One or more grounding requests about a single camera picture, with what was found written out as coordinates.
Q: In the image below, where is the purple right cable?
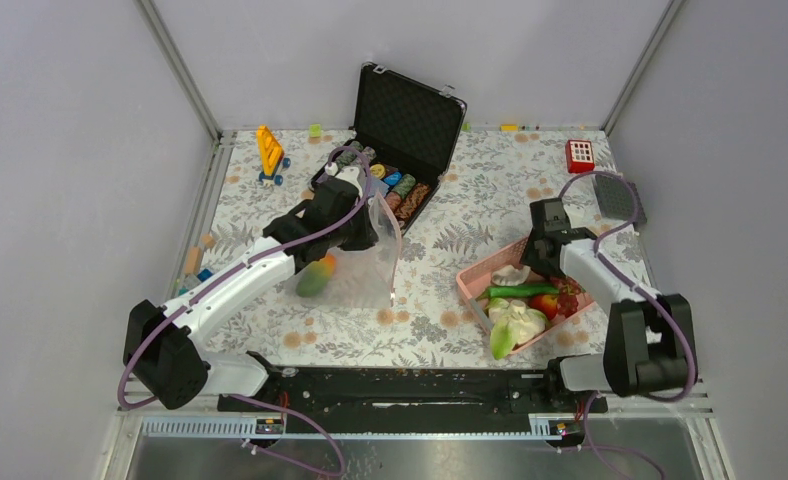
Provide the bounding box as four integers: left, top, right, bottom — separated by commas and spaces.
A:
558, 170, 700, 404

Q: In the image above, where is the black poker chip case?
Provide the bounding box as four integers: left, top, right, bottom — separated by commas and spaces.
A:
344, 62, 467, 233

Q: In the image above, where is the clear pink zip top bag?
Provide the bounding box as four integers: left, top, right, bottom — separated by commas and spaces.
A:
283, 193, 402, 308

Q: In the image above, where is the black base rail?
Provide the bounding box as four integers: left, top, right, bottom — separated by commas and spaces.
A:
255, 367, 588, 435

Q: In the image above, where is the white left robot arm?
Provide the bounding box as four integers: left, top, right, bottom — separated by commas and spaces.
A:
117, 178, 377, 411

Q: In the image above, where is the pink plastic basket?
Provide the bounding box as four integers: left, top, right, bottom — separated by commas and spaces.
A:
456, 239, 595, 357

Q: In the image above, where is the blue toy block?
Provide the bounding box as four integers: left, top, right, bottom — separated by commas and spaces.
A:
175, 268, 213, 297

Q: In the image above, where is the green toy pepper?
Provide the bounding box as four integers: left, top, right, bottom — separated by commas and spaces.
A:
476, 283, 559, 300

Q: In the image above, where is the green orange toy mango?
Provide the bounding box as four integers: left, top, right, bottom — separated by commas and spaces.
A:
295, 253, 336, 298

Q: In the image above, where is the yellow toy ladder cart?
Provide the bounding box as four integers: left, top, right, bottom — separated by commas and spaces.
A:
256, 125, 291, 186

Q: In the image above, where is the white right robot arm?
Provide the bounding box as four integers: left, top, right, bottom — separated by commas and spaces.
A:
521, 198, 698, 412

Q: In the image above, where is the grey building baseplate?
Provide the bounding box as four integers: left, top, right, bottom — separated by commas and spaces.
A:
593, 175, 647, 227

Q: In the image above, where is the green toy leaf vegetable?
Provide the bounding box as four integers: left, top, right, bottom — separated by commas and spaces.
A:
489, 322, 519, 360

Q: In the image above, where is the red toy block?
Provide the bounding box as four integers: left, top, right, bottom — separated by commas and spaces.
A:
565, 139, 595, 174

